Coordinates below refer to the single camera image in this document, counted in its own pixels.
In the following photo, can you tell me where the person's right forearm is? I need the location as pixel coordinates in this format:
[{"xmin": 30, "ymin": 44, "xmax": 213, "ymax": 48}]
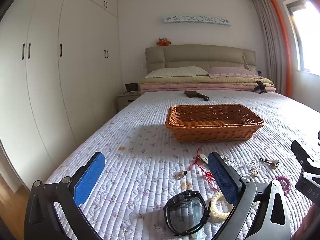
[{"xmin": 291, "ymin": 202, "xmax": 320, "ymax": 240}]

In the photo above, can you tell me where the silver metal hair clip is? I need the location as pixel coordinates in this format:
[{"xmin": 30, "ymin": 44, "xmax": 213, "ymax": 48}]
[{"xmin": 259, "ymin": 158, "xmax": 280, "ymax": 168}]

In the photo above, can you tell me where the window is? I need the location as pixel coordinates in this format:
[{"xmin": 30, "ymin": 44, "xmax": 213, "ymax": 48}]
[{"xmin": 282, "ymin": 0, "xmax": 320, "ymax": 75}]

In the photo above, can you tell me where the white floral quilt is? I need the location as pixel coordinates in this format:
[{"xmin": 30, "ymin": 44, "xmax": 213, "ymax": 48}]
[{"xmin": 44, "ymin": 90, "xmax": 320, "ymax": 240}]

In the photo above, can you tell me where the purple spiral hair tie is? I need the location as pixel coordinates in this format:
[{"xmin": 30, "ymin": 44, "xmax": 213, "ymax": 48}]
[{"xmin": 272, "ymin": 176, "xmax": 292, "ymax": 195}]

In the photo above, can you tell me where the beige padded headboard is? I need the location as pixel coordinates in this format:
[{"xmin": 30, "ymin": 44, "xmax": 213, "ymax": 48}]
[{"xmin": 145, "ymin": 44, "xmax": 257, "ymax": 78}]

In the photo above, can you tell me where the duckbill hair clip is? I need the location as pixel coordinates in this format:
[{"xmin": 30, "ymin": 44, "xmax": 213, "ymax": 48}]
[{"xmin": 195, "ymin": 155, "xmax": 209, "ymax": 166}]

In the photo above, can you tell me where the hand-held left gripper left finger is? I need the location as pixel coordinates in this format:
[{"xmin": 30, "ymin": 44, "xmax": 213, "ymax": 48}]
[{"xmin": 24, "ymin": 152, "xmax": 105, "ymax": 240}]

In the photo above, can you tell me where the black wrist watch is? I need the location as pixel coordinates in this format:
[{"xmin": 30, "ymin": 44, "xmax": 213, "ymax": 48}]
[{"xmin": 163, "ymin": 190, "xmax": 212, "ymax": 236}]

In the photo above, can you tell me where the dark wooden brush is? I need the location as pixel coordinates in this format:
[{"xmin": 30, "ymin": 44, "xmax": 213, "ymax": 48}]
[{"xmin": 184, "ymin": 90, "xmax": 209, "ymax": 101}]

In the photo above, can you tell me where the pink pillow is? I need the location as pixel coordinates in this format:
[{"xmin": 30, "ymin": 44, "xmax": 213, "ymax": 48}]
[{"xmin": 205, "ymin": 67, "xmax": 262, "ymax": 78}]

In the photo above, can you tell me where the beige nightstand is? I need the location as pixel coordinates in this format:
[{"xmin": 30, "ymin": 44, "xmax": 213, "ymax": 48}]
[{"xmin": 116, "ymin": 91, "xmax": 142, "ymax": 112}]

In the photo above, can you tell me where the white wardrobe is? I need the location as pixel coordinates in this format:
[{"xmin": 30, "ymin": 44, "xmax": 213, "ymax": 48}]
[{"xmin": 0, "ymin": 0, "xmax": 118, "ymax": 193}]

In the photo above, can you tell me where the red string cord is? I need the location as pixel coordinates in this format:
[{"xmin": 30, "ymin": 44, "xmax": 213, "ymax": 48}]
[{"xmin": 189, "ymin": 145, "xmax": 220, "ymax": 190}]

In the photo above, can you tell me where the white decorated wall shelf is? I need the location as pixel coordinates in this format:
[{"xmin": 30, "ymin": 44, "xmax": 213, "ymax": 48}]
[{"xmin": 164, "ymin": 15, "xmax": 232, "ymax": 26}]

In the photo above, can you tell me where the cream floral pillow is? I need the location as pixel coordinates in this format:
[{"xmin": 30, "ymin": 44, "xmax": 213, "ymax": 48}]
[{"xmin": 145, "ymin": 66, "xmax": 209, "ymax": 78}]

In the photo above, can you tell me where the folded pink blanket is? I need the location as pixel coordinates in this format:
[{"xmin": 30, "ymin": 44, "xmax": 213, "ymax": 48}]
[{"xmin": 139, "ymin": 83, "xmax": 277, "ymax": 95}]

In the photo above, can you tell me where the brown wicker basket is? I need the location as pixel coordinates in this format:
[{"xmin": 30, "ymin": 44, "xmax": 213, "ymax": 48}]
[{"xmin": 165, "ymin": 104, "xmax": 265, "ymax": 143}]

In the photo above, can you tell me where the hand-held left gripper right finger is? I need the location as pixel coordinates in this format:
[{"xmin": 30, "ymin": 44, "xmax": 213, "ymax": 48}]
[{"xmin": 207, "ymin": 151, "xmax": 292, "ymax": 240}]

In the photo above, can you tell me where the grey curtain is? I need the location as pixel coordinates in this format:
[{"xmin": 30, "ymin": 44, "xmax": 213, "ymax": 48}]
[{"xmin": 250, "ymin": 0, "xmax": 288, "ymax": 95}]

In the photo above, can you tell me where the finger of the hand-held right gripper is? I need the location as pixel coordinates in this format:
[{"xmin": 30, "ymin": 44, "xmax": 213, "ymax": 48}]
[{"xmin": 291, "ymin": 139, "xmax": 317, "ymax": 167}]

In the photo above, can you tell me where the cream bead bracelet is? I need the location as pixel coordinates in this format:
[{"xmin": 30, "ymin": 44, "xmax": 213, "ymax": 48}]
[{"xmin": 209, "ymin": 192, "xmax": 238, "ymax": 222}]

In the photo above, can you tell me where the crystal bead chain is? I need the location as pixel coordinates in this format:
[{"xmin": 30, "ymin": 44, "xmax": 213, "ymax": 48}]
[{"xmin": 222, "ymin": 156, "xmax": 260, "ymax": 170}]

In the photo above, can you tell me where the orange curtain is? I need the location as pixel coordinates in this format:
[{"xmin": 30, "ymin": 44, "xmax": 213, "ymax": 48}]
[{"xmin": 264, "ymin": 0, "xmax": 294, "ymax": 98}]

